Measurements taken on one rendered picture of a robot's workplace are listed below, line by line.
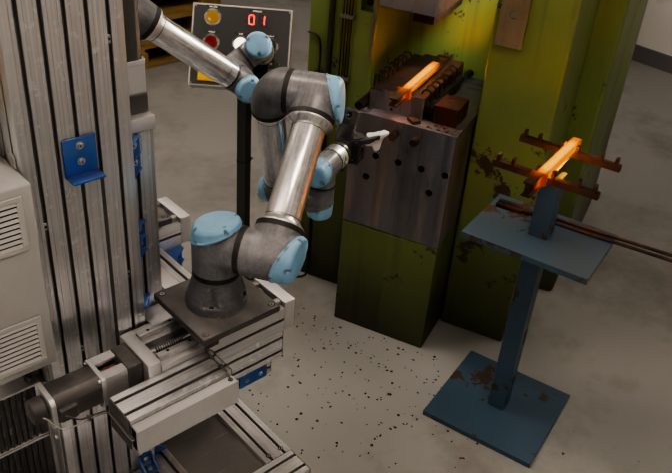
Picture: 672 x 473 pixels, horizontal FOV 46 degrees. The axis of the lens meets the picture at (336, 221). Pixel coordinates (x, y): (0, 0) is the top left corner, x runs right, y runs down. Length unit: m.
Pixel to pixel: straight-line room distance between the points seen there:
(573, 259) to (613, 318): 1.14
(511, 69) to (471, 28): 0.42
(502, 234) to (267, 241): 0.93
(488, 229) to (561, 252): 0.23
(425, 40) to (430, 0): 0.59
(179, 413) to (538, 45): 1.61
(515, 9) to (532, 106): 0.33
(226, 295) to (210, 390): 0.22
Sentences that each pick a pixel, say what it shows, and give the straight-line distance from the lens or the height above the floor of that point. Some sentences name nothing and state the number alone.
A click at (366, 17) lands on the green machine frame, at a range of 2.86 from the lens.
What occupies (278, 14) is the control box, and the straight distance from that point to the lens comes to 2.79.
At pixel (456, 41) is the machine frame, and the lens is 3.13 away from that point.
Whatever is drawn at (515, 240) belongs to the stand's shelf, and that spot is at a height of 0.75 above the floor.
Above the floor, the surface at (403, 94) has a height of 1.01.
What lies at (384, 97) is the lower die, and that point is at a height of 0.96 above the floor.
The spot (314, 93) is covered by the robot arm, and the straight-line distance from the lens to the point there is 1.93.
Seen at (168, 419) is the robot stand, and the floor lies 0.72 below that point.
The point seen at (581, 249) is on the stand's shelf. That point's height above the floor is 0.75.
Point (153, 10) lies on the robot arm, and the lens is 2.09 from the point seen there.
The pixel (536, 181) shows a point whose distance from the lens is 2.22.
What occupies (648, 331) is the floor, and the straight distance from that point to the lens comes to 3.56.
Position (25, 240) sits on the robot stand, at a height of 1.11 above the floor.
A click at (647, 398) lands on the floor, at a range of 3.23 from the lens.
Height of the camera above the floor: 2.03
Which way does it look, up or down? 32 degrees down
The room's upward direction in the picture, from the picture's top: 5 degrees clockwise
